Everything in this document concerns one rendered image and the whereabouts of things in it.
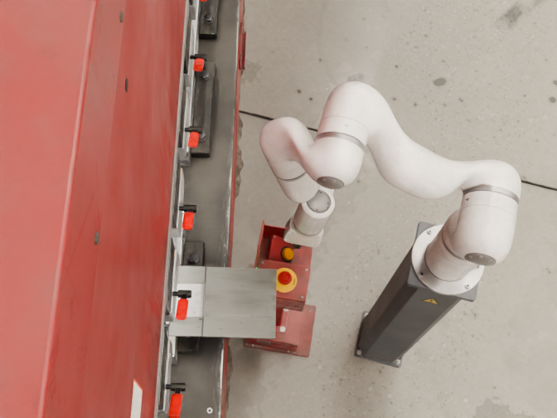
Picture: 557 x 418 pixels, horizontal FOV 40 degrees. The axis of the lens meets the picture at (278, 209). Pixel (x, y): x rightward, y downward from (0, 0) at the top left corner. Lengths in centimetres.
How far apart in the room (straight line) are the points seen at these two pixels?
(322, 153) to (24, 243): 90
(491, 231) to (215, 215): 84
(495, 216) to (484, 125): 179
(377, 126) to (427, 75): 195
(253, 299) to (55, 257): 135
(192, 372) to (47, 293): 144
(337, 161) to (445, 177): 26
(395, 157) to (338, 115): 15
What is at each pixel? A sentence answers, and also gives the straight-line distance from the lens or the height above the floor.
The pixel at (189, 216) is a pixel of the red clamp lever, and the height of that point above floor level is 130.
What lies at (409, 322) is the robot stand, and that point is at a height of 62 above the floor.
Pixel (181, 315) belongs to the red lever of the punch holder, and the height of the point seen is 132.
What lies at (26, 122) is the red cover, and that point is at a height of 230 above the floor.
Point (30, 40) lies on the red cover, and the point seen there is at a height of 230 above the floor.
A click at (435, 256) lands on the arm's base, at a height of 110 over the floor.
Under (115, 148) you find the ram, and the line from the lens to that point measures 96.
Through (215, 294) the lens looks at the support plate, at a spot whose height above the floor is 100.
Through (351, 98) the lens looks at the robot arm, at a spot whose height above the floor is 159.
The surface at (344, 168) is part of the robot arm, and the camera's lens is 147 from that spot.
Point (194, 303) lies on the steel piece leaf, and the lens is 196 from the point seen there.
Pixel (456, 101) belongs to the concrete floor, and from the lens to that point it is 346.
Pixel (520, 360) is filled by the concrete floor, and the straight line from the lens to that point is 314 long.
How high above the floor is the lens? 290
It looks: 68 degrees down
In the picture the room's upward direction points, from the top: 7 degrees clockwise
